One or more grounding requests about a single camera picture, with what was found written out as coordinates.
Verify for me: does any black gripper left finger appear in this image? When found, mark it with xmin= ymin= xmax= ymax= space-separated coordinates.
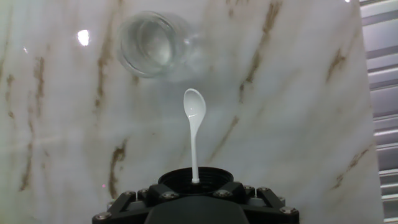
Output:
xmin=92 ymin=182 xmax=180 ymax=224

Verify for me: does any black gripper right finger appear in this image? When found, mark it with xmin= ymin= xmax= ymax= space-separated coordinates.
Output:
xmin=213 ymin=181 xmax=300 ymax=224

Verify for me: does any clear glass jar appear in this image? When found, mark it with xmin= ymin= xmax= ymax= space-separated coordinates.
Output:
xmin=116 ymin=11 xmax=200 ymax=80

